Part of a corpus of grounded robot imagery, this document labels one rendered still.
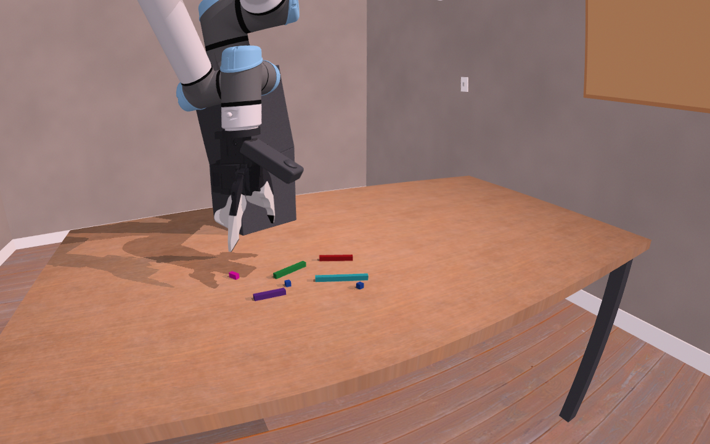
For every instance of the purple rod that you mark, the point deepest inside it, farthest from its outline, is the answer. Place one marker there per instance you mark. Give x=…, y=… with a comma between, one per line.
x=269, y=294

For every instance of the green rod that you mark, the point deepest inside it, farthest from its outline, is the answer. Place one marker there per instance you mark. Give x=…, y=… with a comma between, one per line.
x=288, y=270

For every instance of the turquoise rod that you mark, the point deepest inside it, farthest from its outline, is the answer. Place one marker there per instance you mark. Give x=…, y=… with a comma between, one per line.
x=342, y=277

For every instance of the red rod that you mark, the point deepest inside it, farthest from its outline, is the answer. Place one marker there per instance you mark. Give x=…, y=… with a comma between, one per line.
x=335, y=257

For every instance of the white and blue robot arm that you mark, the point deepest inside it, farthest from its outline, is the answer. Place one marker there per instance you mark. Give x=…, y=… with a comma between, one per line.
x=240, y=77

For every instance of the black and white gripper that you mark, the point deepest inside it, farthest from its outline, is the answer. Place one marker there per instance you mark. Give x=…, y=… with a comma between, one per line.
x=237, y=175

